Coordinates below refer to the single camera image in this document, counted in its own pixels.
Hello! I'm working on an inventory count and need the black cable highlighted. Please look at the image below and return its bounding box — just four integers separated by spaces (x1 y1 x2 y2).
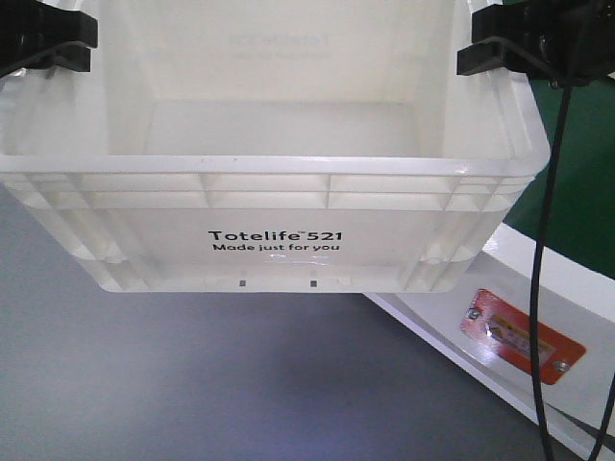
585 374 615 461
528 76 576 461

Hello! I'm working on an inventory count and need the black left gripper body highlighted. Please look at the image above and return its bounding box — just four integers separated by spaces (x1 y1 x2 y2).
1 1 53 67

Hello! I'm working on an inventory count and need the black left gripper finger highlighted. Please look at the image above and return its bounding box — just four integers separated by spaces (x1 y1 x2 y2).
28 1 98 52
1 45 91 77

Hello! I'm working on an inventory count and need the white plastic tote crate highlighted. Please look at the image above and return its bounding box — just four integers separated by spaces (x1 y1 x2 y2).
1 1 549 293

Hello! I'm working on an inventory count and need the white round table base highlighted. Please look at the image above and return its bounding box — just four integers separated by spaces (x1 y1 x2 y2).
367 224 614 458

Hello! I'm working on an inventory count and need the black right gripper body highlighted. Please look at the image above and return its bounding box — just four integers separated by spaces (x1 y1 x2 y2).
504 1 614 86

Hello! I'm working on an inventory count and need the red warning label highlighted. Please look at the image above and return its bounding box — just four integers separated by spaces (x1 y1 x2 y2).
460 289 587 385

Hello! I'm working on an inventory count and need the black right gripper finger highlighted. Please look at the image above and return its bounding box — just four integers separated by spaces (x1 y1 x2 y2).
471 2 533 44
456 40 528 76

